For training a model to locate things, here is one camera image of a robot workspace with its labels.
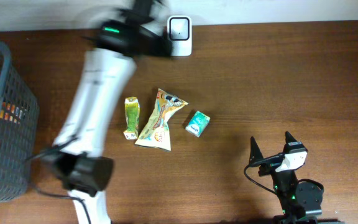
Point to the green yellow juice carton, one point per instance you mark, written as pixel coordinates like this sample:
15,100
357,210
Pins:
132,113

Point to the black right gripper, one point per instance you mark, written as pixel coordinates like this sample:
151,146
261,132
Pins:
255,154

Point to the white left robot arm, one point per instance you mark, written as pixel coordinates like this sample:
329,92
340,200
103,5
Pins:
76,155

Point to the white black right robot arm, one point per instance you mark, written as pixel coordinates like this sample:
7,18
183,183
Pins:
300,199

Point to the yellow crumpled snack bag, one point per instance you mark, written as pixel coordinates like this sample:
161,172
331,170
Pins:
156,132

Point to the white barcode scanner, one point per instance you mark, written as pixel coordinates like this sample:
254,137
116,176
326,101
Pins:
179,30

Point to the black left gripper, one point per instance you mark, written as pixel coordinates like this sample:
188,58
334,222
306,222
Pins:
166,50

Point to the teal tissue pack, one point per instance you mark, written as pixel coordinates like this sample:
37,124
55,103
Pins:
198,123

